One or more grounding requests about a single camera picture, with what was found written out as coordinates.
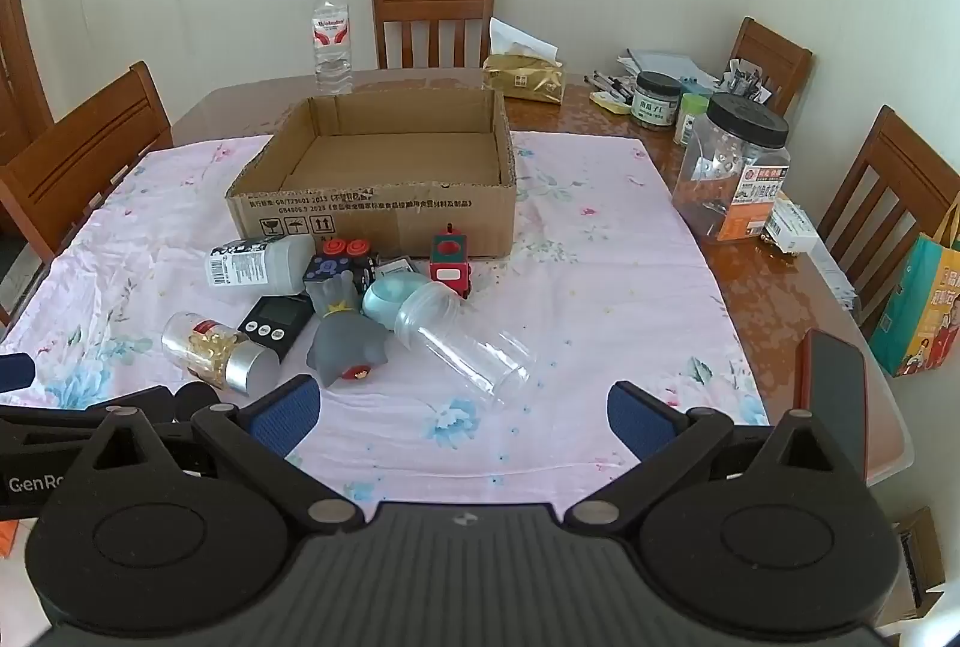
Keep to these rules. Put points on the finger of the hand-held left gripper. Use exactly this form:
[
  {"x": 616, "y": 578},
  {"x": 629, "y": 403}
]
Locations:
[
  {"x": 191, "y": 396},
  {"x": 15, "y": 371}
]

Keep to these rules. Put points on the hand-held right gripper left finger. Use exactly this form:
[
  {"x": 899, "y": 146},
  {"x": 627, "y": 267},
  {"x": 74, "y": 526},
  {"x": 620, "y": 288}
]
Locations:
[{"x": 283, "y": 418}]

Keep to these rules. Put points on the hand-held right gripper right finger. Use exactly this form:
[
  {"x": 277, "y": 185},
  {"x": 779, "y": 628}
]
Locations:
[{"x": 637, "y": 418}]

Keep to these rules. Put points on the silver-lid capsule bottle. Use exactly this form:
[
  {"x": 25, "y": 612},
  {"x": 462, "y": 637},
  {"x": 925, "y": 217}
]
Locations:
[{"x": 214, "y": 351}]

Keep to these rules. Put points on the grey soft toy figure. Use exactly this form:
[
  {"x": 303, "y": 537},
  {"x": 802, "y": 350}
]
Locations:
[{"x": 345, "y": 347}]

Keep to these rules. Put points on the light blue round case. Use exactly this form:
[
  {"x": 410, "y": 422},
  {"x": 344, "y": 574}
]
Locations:
[{"x": 386, "y": 302}]

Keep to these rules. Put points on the clear plastic jar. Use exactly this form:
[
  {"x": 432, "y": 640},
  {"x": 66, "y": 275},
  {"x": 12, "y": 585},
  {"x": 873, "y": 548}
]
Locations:
[{"x": 465, "y": 343}]

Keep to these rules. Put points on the red toy train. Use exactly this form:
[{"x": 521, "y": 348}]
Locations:
[{"x": 450, "y": 264}]

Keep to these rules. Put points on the cardboard box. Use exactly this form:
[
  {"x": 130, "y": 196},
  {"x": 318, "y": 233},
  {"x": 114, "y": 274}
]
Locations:
[
  {"x": 915, "y": 564},
  {"x": 390, "y": 167}
]

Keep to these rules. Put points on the pink floral tablecloth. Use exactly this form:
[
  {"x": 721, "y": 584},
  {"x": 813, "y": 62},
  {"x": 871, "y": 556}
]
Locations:
[{"x": 600, "y": 287}]

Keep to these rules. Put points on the white pill bottle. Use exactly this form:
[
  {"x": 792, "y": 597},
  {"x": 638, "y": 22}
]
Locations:
[{"x": 259, "y": 263}]

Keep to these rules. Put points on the dark cube toy red buttons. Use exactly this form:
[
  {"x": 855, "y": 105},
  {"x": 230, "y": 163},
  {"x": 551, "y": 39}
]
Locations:
[{"x": 337, "y": 264}]

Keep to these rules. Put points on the red-cased phone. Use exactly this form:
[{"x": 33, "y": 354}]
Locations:
[{"x": 832, "y": 399}]

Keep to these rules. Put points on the wooden chair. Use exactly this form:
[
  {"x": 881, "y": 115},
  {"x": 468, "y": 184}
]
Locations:
[
  {"x": 431, "y": 20},
  {"x": 892, "y": 197},
  {"x": 82, "y": 152},
  {"x": 772, "y": 62}
]

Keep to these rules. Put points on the small white carton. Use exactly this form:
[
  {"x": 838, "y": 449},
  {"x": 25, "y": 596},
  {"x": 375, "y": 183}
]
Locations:
[{"x": 793, "y": 228}]

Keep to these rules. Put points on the large clear black-lid jar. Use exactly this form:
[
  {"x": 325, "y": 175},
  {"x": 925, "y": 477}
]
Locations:
[{"x": 731, "y": 174}]

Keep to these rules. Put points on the green-lid white bottle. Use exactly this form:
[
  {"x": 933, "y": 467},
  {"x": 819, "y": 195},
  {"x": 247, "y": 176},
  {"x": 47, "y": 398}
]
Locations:
[{"x": 690, "y": 122}]

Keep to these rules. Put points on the colourful shopping bag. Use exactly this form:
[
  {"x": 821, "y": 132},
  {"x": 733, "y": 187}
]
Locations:
[{"x": 919, "y": 309}]

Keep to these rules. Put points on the cardboard box on floor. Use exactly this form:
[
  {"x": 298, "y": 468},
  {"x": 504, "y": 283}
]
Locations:
[{"x": 915, "y": 564}]

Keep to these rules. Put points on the small black-lid jar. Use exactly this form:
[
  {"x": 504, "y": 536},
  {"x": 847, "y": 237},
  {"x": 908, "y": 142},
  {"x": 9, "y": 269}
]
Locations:
[{"x": 655, "y": 103}]

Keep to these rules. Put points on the yellow sticky note pad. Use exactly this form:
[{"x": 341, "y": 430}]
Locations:
[{"x": 609, "y": 103}]

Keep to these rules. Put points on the bunch of pens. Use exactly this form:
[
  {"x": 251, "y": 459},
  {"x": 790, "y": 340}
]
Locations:
[{"x": 609, "y": 83}]

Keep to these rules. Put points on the cluttered pen holder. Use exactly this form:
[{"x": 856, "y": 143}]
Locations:
[{"x": 744, "y": 80}]

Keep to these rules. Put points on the stack of papers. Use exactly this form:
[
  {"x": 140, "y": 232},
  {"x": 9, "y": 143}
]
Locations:
[{"x": 664, "y": 63}]

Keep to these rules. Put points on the gold tissue pack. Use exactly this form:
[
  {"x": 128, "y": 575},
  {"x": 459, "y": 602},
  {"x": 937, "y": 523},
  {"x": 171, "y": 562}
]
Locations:
[{"x": 521, "y": 73}]

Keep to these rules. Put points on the clear water bottle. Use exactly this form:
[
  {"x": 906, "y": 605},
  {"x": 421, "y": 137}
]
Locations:
[{"x": 332, "y": 39}]

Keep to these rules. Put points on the wooden door frame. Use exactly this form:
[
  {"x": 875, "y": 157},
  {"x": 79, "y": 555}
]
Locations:
[{"x": 19, "y": 32}]

